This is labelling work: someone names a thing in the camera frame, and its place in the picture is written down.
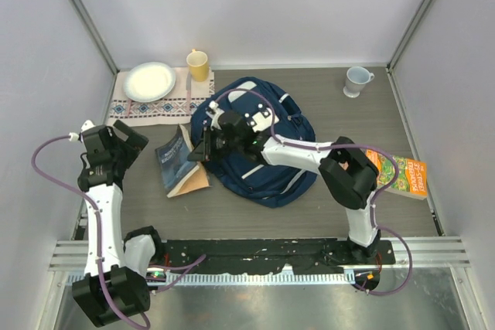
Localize orange green treehouse book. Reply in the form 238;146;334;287
366;150;428;200

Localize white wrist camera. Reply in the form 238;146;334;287
80;120;95;136
206;100;224;130

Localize yellow mug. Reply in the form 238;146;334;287
186;49;210;82

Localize pink handled fork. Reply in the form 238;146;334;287
125;99;132;118

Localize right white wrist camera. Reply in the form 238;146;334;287
206;100;224;130

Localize dark blue Nineteen Eighty-Four book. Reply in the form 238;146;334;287
155;124;210;199

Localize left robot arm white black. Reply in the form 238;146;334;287
72;120;165;329

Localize navy blue student backpack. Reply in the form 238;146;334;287
191;77;316;208

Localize white slotted cable duct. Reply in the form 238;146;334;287
67;270;356;285

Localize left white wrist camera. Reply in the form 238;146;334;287
80;120;95;136

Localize white paper plate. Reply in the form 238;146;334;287
123;62;176;103

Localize aluminium frame rail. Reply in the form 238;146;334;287
49;236;471;272

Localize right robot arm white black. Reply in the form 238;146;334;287
189;108;381;264

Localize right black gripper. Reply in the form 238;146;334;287
189;125;243;162

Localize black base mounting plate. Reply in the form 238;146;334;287
151;238;396;275

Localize patterned cloth placemat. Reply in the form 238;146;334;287
107;67;215;127

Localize light blue footed cup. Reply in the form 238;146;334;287
343;66;375;98

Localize pink handled table knife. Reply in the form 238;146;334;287
186;71;192;116

